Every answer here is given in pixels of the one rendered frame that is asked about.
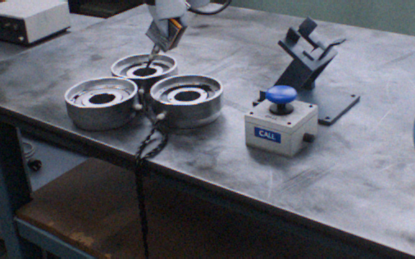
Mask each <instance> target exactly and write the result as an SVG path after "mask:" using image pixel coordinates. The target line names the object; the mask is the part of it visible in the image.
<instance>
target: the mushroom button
mask: <svg viewBox="0 0 415 259"><path fill-rule="evenodd" d="M296 98H297V93H296V90H295V89H294V88H292V87H290V86H286V85H277V86H273V87H270V88H269V89H268V90H267V91H266V99H267V100H268V101H269V102H274V103H277V108H278V109H285V108H286V103H289V102H293V101H294V100H295V99H296Z"/></svg>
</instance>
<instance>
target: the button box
mask: <svg viewBox="0 0 415 259"><path fill-rule="evenodd" d="M317 109H318V106H316V105H312V104H310V103H306V102H300V101H296V100H294V101H293V102H289V103H286V108H285V109H278V108H277V103H274V102H269V101H268V100H267V99H265V100H263V102H261V103H260V104H258V105H257V106H256V107H255V108H253V109H252V110H250V111H248V112H247V113H246V114H245V115H244V119H245V141H246V145H248V146H250V147H253V148H258V149H261V150H265V151H268V152H273V153H275V154H279V155H281V156H283V157H288V158H293V157H294V156H295V154H296V153H298V152H299V151H300V150H301V149H303V148H305V147H306V146H307V145H308V144H309V143H312V142H313V140H314V138H315V137H317Z"/></svg>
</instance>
